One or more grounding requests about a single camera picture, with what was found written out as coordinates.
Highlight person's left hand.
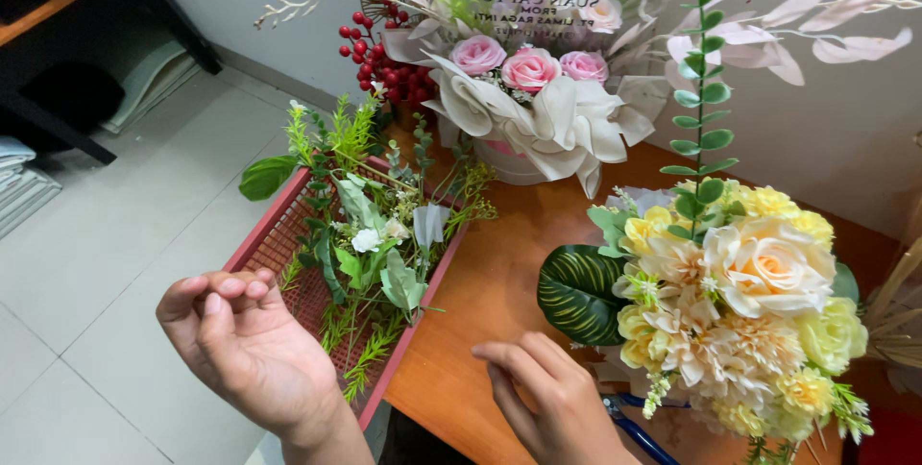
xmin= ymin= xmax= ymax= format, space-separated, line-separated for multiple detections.
xmin=156 ymin=268 xmax=344 ymax=443

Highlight person's right hand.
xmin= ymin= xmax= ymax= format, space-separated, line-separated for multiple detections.
xmin=472 ymin=331 xmax=642 ymax=465

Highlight striped dark green leaf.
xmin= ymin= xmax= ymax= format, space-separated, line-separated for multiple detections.
xmin=536 ymin=244 xmax=632 ymax=348

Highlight red plastic mesh basket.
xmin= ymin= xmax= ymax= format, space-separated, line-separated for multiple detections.
xmin=222 ymin=155 xmax=468 ymax=431

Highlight heap of artificial greenery sprigs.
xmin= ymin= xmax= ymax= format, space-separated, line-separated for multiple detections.
xmin=277 ymin=94 xmax=499 ymax=404

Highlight small white artificial flower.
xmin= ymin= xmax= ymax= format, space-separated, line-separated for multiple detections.
xmin=351 ymin=227 xmax=383 ymax=254

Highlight large plain green leaf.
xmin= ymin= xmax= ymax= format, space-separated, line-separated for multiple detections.
xmin=238 ymin=154 xmax=301 ymax=202

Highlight cream yellow flower bouquet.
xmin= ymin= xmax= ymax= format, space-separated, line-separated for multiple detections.
xmin=587 ymin=178 xmax=874 ymax=465

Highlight white round flower box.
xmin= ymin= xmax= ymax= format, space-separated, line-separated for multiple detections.
xmin=472 ymin=135 xmax=557 ymax=187

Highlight stack of folded cloths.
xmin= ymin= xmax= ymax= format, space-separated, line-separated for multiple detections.
xmin=0 ymin=135 xmax=63 ymax=240

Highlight cream fabric bouquet wrap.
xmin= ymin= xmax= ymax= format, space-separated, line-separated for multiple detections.
xmin=380 ymin=27 xmax=674 ymax=201

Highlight stack of grey boards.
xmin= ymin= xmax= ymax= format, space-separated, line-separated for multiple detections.
xmin=101 ymin=38 xmax=204 ymax=136

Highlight red berry sprig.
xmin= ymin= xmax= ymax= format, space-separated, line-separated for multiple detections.
xmin=338 ymin=0 xmax=440 ymax=107

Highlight black bag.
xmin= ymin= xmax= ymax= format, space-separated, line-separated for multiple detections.
xmin=17 ymin=60 xmax=126 ymax=136

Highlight pink artificial rose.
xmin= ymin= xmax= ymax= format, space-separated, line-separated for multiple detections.
xmin=500 ymin=47 xmax=563 ymax=94
xmin=559 ymin=50 xmax=610 ymax=86
xmin=449 ymin=34 xmax=508 ymax=77

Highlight dried golden palm leaves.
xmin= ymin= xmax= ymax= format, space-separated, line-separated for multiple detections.
xmin=859 ymin=191 xmax=922 ymax=397

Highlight green eucalyptus stem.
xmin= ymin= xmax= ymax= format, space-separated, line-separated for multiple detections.
xmin=659 ymin=0 xmax=740 ymax=241

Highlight pale peach artificial rose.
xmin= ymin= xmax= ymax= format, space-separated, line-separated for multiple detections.
xmin=576 ymin=0 xmax=625 ymax=35

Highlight blue handled pliers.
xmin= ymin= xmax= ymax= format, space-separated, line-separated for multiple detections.
xmin=602 ymin=392 xmax=692 ymax=465

